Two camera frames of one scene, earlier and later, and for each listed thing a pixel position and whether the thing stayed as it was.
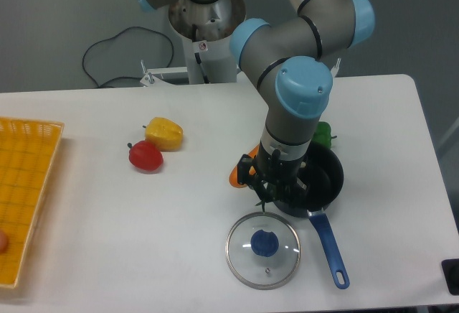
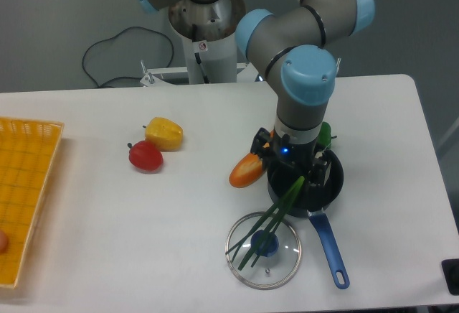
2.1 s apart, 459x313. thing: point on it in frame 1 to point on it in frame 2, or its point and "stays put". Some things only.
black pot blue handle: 322,173 stays put
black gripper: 280,176 to 302,156
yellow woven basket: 28,152 stays put
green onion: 262,202 to 267,224
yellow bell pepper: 166,133 stays put
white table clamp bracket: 335,69 stays put
